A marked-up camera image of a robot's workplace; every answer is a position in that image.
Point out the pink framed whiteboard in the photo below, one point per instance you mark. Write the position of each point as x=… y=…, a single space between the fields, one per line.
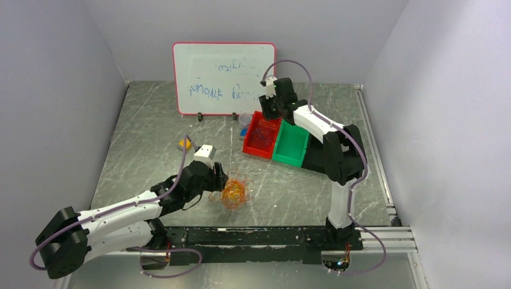
x=220 y=78

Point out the blue grey block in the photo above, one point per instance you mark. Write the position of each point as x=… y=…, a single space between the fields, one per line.
x=242 y=134

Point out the black plastic bin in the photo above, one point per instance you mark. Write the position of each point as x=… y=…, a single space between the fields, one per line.
x=313 y=159

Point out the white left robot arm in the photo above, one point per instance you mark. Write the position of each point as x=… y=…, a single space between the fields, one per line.
x=73 y=238

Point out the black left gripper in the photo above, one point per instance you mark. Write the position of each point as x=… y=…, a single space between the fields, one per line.
x=218 y=178

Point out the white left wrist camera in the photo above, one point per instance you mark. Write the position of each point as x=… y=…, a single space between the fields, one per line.
x=205 y=154

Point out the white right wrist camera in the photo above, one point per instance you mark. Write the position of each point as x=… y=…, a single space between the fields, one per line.
x=268 y=84

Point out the green plastic bin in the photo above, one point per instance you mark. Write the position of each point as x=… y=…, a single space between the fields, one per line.
x=291 y=144

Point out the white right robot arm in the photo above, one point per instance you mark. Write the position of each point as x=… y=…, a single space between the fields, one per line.
x=343 y=158

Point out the yellow grey block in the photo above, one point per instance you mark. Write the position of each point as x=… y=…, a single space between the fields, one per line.
x=185 y=145

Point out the red plastic bin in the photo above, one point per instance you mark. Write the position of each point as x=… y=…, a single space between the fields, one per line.
x=261 y=136

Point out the clear plastic cup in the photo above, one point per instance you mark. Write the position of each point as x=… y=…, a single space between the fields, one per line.
x=245 y=119

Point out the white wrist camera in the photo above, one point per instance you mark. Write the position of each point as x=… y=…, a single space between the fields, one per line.
x=268 y=84
x=205 y=154

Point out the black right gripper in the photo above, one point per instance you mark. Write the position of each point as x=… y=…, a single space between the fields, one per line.
x=265 y=103

